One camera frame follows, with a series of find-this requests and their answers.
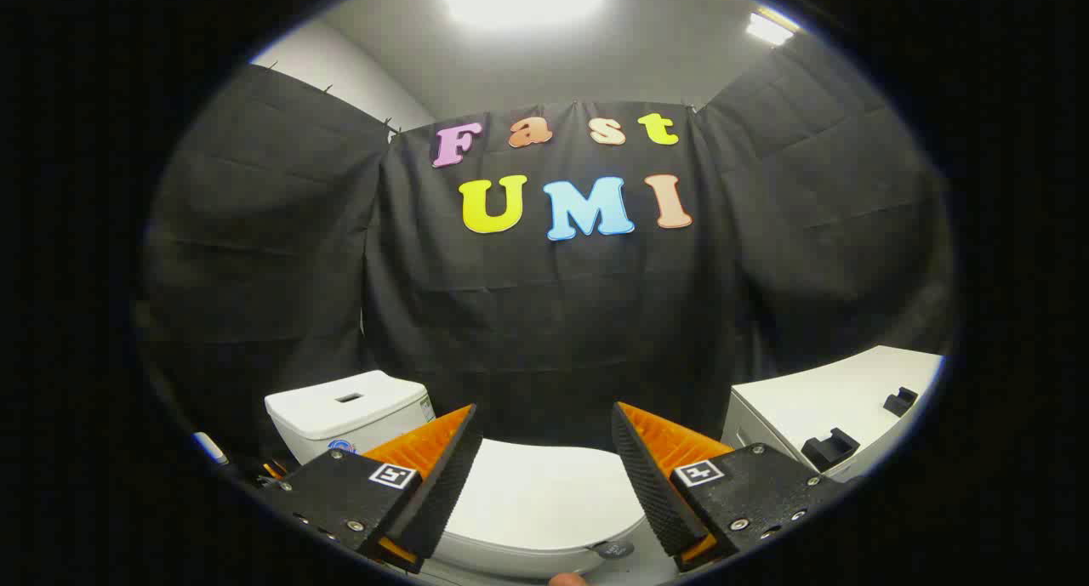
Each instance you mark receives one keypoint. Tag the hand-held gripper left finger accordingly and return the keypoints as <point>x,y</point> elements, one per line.
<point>442,492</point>

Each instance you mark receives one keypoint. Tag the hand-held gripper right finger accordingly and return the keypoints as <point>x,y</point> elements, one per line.
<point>651,484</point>

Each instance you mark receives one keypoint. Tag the black round pull tab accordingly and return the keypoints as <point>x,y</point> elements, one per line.
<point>614,549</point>

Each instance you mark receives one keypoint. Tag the white toilet lid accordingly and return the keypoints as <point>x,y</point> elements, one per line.
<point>544,492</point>

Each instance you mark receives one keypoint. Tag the white toilet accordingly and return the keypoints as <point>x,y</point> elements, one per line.
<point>340,416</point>

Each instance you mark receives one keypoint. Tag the black backdrop cloth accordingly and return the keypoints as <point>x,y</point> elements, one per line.
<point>553,331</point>

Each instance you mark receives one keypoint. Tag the large black holder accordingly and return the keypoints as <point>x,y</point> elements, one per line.
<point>829,450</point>

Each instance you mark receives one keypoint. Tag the white cabinet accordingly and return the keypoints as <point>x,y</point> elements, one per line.
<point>817,399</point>

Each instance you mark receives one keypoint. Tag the small black holder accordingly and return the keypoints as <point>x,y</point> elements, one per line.
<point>900,401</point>

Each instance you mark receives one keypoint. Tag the small ceiling light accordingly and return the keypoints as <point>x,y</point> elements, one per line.
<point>768,29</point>

